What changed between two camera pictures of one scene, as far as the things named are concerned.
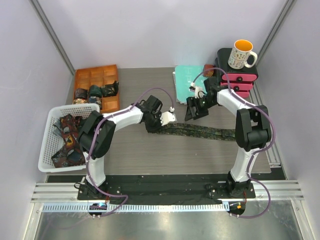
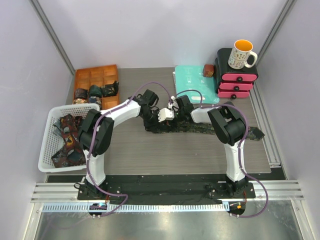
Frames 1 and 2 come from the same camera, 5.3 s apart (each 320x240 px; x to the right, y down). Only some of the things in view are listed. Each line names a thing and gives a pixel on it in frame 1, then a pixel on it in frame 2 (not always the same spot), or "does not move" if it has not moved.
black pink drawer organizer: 241,80 does not move
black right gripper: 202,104 to 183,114
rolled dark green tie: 95,90 does not move
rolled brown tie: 81,93 does not move
